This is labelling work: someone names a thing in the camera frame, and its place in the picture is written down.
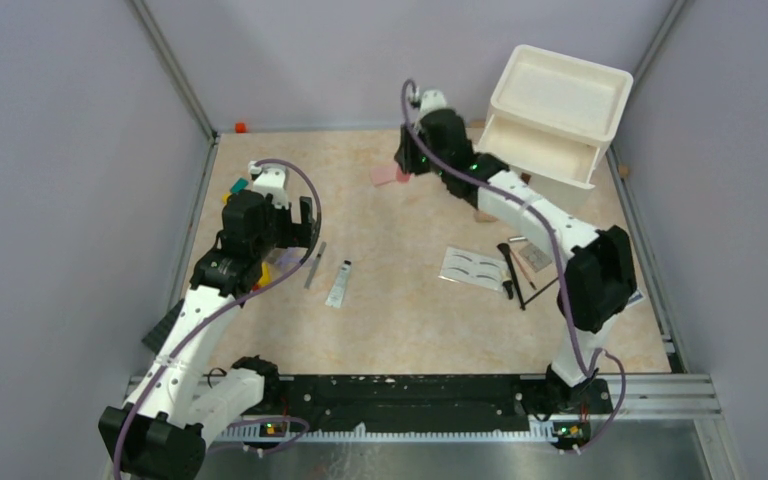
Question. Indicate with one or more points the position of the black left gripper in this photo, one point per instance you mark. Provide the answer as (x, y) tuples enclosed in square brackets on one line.
[(296, 234)]

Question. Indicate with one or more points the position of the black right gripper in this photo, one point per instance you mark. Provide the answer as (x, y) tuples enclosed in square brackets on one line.
[(408, 154)]

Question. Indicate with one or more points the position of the silver cosmetic tube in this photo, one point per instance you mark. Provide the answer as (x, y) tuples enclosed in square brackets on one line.
[(337, 292)]

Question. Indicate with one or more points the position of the white drawer organizer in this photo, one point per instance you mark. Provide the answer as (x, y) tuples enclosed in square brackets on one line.
[(552, 118)]

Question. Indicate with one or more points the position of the pink spray bottle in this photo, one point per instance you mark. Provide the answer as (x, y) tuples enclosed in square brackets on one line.
[(401, 177)]

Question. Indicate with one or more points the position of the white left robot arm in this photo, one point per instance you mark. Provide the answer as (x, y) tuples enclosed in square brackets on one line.
[(163, 430)]

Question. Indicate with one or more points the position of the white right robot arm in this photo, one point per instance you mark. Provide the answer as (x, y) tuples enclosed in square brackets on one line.
[(594, 266)]

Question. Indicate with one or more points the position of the tan makeup sponge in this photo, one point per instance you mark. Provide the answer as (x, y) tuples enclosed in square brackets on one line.
[(483, 217)]

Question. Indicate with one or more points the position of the black makeup brush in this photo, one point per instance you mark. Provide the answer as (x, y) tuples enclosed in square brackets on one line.
[(511, 285)]

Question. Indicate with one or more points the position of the pink rectangular sponge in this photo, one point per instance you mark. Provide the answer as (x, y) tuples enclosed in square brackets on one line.
[(383, 174)]

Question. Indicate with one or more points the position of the clear purple plastic bag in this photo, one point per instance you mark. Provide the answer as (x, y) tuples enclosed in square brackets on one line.
[(285, 258)]

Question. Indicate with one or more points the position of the red yellow toy block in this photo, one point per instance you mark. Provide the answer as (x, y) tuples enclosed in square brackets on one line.
[(265, 276)]

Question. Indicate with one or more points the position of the teal toy block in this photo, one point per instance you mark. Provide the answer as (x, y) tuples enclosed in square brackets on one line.
[(239, 186)]

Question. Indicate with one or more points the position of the eyebrow stencil sheet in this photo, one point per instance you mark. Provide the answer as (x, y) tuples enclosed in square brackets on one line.
[(467, 267)]

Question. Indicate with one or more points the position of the grey eyeshadow palette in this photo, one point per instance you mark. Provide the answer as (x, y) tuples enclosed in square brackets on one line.
[(536, 259)]

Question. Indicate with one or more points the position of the thin brown brush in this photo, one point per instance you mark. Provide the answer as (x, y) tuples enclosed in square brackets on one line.
[(525, 272)]

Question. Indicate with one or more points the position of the thin black eyeliner brush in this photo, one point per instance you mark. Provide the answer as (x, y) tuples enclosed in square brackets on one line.
[(541, 291)]

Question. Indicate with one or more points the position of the blue playing card box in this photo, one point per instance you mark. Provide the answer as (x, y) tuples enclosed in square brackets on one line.
[(637, 297)]

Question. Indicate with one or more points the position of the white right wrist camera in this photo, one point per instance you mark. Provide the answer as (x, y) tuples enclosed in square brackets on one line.
[(428, 101)]

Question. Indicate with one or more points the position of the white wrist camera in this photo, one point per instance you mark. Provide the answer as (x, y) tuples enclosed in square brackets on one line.
[(270, 179), (428, 101)]

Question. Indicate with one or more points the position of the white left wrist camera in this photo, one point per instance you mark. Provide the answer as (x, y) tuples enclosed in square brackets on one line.
[(270, 179)]

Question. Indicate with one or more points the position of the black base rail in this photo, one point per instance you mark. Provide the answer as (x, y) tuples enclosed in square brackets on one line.
[(410, 404)]

